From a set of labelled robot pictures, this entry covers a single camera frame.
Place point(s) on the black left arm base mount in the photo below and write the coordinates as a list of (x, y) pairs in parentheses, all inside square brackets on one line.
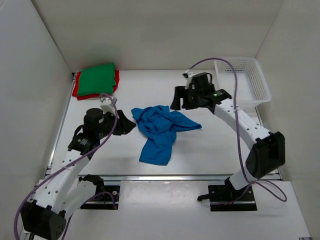
[(106, 196)]

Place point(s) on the folded red t shirt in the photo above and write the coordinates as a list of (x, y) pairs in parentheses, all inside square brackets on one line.
[(76, 77)]

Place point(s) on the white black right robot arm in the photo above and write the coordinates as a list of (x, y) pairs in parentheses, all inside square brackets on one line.
[(267, 149)]

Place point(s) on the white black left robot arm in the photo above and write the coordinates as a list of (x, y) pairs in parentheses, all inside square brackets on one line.
[(61, 194)]

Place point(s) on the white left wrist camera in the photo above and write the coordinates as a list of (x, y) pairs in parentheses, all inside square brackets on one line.
[(106, 104)]

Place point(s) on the aluminium table rail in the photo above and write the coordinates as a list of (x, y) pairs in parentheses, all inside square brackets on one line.
[(170, 177)]

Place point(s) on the folded green t shirt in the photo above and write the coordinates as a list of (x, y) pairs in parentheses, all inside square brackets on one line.
[(97, 79)]

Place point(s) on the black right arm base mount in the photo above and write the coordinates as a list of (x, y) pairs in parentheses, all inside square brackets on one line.
[(222, 199)]

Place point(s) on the white perforated plastic basket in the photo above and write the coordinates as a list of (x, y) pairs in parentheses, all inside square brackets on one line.
[(252, 87)]

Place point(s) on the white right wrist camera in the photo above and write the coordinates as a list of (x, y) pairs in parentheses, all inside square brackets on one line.
[(188, 75)]

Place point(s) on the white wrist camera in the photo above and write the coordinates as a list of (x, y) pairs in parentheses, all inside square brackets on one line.
[(106, 104), (188, 75)]

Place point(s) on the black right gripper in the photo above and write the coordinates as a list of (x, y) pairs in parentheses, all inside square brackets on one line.
[(181, 92)]

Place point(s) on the blue t shirt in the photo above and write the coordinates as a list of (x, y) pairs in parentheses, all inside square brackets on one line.
[(160, 126)]

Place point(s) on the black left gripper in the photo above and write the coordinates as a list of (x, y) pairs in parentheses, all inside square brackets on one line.
[(125, 125)]

